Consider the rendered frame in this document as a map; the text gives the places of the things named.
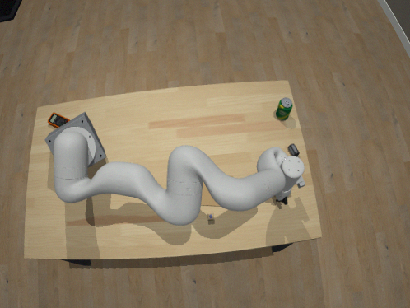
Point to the orange and black multimeter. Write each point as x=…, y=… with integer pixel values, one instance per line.
x=57, y=120

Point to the tan square mat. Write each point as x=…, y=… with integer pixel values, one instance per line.
x=207, y=199

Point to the green soda can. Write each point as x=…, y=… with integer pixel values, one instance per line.
x=284, y=108

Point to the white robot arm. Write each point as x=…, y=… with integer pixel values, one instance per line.
x=188, y=168

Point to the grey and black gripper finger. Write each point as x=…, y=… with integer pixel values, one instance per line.
x=283, y=201

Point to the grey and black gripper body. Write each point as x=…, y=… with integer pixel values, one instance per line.
x=283, y=194

